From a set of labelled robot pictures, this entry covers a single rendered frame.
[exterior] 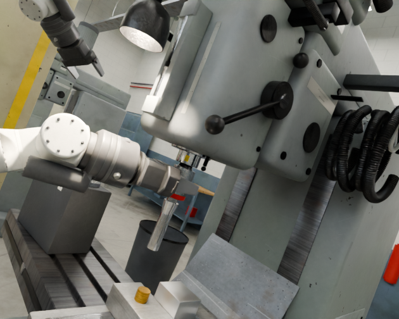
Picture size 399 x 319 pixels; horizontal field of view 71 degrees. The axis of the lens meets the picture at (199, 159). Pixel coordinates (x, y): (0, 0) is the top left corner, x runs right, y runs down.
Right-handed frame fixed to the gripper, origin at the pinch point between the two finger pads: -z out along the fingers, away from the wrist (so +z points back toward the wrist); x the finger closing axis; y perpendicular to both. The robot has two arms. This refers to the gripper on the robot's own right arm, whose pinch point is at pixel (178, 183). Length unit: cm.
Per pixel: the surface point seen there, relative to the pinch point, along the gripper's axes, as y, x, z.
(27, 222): 28, 39, 20
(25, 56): -28, 165, 48
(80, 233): 24.3, 27.7, 7.9
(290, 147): -15.6, -8.0, -17.0
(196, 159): -5.8, -2.3, -0.3
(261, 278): 17.2, 2.1, -35.6
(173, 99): -13.8, -4.4, 9.4
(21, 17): -49, 163, 57
